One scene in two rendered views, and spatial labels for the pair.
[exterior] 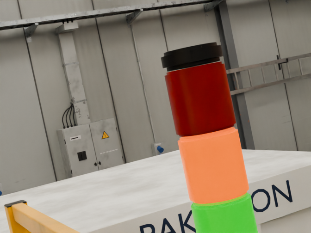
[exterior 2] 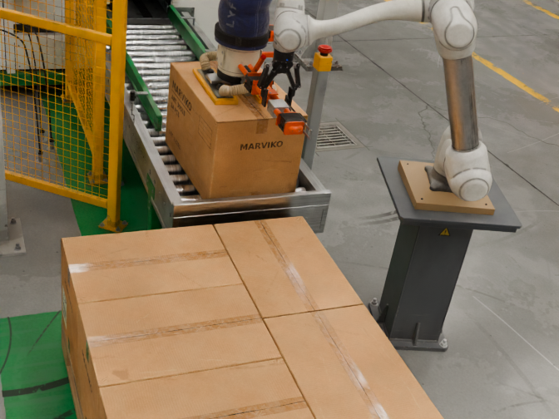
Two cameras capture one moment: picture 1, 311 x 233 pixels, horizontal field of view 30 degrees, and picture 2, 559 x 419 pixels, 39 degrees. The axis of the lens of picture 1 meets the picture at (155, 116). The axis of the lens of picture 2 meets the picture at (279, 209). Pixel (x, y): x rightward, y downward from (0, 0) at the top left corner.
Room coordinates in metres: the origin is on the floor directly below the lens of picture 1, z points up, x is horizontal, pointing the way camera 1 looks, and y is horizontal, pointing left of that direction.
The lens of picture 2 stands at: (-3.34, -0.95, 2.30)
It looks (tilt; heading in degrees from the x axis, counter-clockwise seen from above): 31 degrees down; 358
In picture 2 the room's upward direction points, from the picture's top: 9 degrees clockwise
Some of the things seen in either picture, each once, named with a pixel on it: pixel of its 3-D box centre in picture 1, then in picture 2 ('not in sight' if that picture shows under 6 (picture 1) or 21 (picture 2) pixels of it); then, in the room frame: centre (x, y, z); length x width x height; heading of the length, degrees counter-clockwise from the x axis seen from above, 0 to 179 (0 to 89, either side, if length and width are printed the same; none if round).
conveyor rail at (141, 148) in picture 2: not in sight; (120, 102); (0.43, -0.16, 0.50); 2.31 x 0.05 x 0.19; 24
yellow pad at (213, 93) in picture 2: not in sight; (215, 82); (-0.22, -0.69, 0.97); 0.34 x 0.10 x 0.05; 24
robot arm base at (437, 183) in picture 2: not in sight; (449, 173); (-0.44, -1.71, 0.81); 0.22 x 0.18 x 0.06; 2
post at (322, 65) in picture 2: not in sight; (307, 148); (0.22, -1.16, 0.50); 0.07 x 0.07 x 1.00; 24
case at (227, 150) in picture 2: not in sight; (231, 129); (-0.19, -0.79, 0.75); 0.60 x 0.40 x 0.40; 27
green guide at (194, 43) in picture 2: not in sight; (210, 57); (1.00, -0.56, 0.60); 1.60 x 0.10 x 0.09; 24
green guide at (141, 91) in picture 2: not in sight; (118, 58); (0.78, -0.07, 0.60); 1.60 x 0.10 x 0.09; 24
